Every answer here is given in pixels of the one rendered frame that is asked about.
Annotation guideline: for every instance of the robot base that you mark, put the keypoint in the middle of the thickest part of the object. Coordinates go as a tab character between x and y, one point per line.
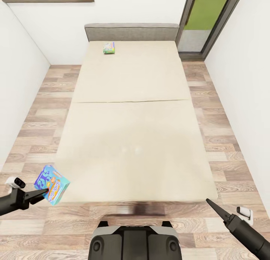
135	243

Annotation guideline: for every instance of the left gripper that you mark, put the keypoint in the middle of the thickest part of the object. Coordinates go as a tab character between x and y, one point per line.
19	199

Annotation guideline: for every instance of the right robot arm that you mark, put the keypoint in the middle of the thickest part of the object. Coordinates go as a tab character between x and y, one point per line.
240	227

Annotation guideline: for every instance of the board game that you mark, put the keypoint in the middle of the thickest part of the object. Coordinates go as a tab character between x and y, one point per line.
56	183
108	47

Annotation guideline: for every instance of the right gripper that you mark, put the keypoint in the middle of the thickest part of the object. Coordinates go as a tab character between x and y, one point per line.
242	231

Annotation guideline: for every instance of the bed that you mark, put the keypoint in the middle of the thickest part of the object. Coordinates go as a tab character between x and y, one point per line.
131	133

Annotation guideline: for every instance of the door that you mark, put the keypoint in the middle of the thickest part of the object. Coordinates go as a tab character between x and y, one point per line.
201	24

